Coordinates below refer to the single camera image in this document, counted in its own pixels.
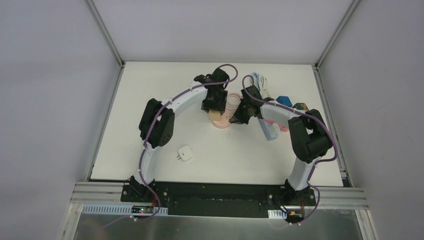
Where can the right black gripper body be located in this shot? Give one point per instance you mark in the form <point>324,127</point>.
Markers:
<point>241,115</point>

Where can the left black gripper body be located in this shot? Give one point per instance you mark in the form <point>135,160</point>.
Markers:
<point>214,105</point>

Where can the beige cube plug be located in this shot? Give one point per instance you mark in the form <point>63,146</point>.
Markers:
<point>214,115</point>

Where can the dark green cube socket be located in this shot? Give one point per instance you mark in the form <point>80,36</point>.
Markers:
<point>301,106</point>

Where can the white charger plug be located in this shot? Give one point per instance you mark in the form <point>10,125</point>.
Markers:
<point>185,153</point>

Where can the round pink socket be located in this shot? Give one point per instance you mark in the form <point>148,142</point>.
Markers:
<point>223,123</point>

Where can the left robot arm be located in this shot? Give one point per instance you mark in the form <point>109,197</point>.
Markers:
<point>157,122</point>

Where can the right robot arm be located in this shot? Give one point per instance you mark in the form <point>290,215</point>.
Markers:
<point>309,136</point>

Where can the blue cube socket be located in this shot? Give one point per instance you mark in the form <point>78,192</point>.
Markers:
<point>284,100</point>

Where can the light blue power strip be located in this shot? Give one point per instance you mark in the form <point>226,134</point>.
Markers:
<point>271,130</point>

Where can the pink power strip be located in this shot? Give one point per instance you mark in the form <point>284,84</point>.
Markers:
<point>281,127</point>

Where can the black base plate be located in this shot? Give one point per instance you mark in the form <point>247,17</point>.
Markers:
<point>217,199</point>

